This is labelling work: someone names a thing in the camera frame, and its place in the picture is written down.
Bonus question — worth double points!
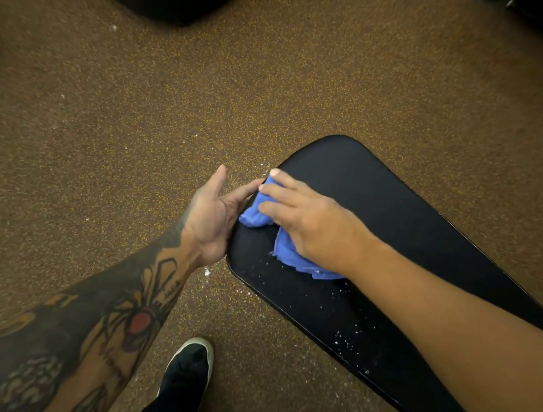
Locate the black shoe with white sole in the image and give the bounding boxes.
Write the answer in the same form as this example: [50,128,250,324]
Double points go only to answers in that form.
[156,333,218,406]

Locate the blue cleaning cloth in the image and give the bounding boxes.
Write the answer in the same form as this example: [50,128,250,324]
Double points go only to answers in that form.
[232,172,357,284]

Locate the person's left forearm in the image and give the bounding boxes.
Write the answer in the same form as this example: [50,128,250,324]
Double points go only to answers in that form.
[0,200,207,412]

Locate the person's right forearm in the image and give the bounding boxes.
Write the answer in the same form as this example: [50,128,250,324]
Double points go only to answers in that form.
[327,231,543,412]

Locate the black padded bench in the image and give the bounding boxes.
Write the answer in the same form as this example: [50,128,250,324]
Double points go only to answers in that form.
[205,121,543,412]

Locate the person's right hand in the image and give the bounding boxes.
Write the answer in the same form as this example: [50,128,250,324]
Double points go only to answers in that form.
[248,166,380,282]

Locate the person's left hand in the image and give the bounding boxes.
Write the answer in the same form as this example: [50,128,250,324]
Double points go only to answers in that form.
[177,160,267,275]

